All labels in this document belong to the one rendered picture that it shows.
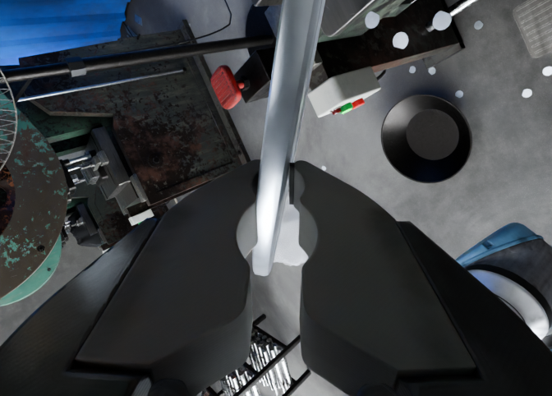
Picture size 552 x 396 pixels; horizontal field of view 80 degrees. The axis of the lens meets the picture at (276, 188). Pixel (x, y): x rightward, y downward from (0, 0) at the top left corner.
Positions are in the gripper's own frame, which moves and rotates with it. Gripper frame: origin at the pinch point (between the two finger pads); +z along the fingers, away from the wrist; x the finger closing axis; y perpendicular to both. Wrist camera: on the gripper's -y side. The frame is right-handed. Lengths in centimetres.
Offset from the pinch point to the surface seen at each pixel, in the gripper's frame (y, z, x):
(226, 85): 10, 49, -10
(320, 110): 15, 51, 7
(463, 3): -1, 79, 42
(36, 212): 66, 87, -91
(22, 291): 189, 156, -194
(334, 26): -1.5, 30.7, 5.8
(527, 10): -1, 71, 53
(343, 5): -3.7, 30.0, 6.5
